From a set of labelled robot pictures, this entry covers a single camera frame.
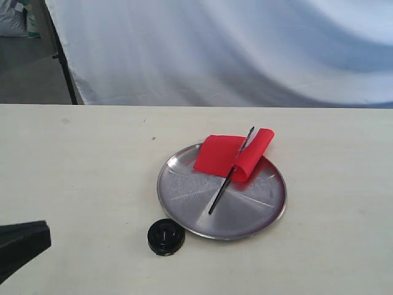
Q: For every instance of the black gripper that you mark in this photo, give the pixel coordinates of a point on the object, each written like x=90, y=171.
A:
x=21, y=243

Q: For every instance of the red white flag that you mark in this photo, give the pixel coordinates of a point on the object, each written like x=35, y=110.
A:
x=233, y=158

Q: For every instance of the black round flag base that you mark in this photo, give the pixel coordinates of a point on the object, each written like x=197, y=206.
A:
x=165, y=237

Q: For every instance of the black backdrop stand pole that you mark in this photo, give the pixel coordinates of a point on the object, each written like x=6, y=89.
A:
x=58, y=54

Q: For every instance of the white sack in background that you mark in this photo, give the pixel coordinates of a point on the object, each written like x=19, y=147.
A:
x=18, y=20

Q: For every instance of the round steel plate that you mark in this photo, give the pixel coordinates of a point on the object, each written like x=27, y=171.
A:
x=244, y=210

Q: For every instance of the white backdrop cloth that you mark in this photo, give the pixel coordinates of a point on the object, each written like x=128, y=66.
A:
x=228, y=53

